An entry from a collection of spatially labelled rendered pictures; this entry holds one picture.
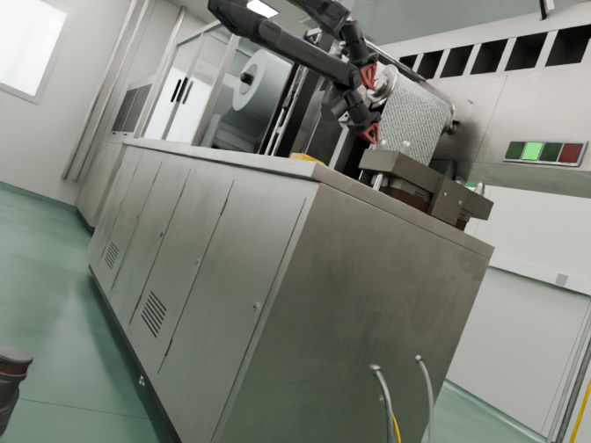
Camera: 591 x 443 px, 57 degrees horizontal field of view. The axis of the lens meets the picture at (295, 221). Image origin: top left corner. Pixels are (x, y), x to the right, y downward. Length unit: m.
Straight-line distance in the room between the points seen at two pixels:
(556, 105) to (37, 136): 5.99
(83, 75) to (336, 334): 5.92
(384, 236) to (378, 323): 0.24
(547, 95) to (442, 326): 0.73
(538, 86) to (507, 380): 2.96
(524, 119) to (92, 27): 5.91
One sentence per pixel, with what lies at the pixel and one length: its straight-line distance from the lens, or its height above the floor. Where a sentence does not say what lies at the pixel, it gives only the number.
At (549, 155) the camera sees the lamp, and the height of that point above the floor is 1.18.
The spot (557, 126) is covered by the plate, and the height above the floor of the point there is 1.26.
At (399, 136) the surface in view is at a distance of 1.73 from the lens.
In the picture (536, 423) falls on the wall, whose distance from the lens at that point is 4.25.
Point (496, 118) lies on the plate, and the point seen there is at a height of 1.29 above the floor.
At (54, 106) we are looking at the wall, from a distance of 6.94.
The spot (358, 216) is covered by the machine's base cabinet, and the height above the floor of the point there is 0.82.
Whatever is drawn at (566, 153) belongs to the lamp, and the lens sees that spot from 1.61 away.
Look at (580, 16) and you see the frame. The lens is 1.86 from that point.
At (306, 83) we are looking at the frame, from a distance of 1.93.
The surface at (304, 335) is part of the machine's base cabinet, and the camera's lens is 1.35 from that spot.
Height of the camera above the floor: 0.73
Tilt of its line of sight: 1 degrees up
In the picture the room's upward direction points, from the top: 21 degrees clockwise
